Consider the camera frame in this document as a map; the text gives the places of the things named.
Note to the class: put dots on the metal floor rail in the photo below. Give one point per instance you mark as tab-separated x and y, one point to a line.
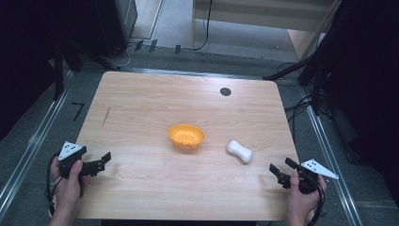
194	73
332	175
31	147

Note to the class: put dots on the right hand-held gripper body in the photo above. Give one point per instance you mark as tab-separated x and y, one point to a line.
309	177

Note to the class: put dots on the person's left hand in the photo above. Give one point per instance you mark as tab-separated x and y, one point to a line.
67	188

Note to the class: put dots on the beige wooden furniture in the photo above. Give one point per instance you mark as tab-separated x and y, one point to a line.
263	19

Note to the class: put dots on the dark curtain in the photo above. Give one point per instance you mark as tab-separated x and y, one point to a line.
367	78
25	56

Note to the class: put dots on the person's right hand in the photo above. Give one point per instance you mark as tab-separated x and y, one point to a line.
301	201

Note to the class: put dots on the orange plastic bowl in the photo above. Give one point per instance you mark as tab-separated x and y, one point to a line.
186	135

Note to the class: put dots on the black round table grommet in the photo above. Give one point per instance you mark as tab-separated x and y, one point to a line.
225	91

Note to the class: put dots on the dark cabinet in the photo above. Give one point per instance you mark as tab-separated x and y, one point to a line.
119	25

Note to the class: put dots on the black stand with legs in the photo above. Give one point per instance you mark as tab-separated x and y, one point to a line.
310	67

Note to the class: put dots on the black tape strip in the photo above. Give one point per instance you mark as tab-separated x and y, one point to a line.
178	49
139	45
152	45

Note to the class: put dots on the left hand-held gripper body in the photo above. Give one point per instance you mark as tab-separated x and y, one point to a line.
70	155

